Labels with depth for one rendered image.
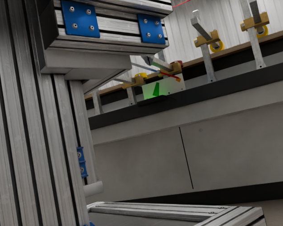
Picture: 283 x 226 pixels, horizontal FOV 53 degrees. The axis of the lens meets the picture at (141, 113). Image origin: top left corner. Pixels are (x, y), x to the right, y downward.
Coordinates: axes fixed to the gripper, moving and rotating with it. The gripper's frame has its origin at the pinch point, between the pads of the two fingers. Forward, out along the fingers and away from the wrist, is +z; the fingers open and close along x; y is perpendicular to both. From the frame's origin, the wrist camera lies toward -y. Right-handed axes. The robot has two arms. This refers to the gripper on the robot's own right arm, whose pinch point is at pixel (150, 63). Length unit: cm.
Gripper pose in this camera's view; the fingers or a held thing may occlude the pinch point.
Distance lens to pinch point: 139.8
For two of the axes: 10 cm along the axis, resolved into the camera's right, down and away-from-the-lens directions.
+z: 2.0, 9.7, -1.4
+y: -4.4, -0.4, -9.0
